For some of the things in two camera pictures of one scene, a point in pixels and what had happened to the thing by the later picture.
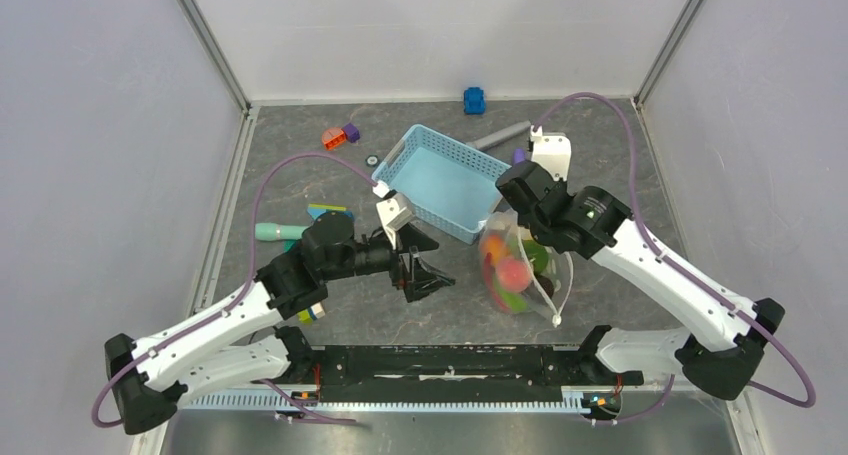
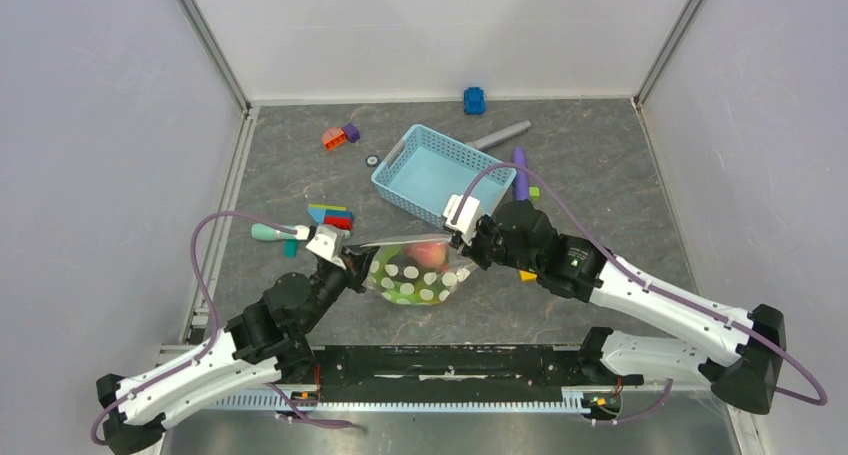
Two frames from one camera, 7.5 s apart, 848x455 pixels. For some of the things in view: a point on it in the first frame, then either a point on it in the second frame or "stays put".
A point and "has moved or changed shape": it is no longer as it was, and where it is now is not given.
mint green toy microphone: (273, 232) stays put
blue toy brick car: (474, 101) stays put
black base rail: (455, 373) stays put
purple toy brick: (351, 132) stays put
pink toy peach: (514, 275) has moved or changed shape
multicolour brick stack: (315, 209) stays put
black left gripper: (421, 279) → (356, 258)
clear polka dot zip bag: (520, 272) has moved or changed shape
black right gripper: (562, 182) → (472, 250)
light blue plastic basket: (447, 181) stays put
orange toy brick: (333, 138) stays put
